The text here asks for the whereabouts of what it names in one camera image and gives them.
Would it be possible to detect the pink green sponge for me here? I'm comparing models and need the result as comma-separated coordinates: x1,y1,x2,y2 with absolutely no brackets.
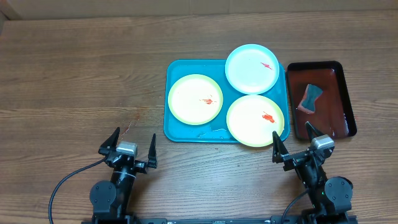
297,84,323,114

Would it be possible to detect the light blue plate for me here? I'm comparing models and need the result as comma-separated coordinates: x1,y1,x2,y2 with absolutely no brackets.
225,44,280,95

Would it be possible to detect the yellow plate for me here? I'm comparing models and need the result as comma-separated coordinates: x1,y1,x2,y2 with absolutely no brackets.
167,74,223,125
226,95,285,147

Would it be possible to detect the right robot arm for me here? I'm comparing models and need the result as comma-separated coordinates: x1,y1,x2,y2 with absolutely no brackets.
271,122,358,224

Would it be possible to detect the black red lacquer tray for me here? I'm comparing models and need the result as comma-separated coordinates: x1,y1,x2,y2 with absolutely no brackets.
285,61,358,140

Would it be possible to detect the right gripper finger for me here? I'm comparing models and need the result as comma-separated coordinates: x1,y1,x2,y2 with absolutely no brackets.
305,121,324,141
272,131,289,164

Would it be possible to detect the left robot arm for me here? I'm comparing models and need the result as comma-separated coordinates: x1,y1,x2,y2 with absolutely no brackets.
90,128,157,223

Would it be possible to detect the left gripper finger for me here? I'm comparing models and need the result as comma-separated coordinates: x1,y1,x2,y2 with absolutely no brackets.
100,127,120,149
147,134,157,169

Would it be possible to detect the teal plastic serving tray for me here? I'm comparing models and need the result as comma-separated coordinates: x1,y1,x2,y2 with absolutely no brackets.
163,59,290,144

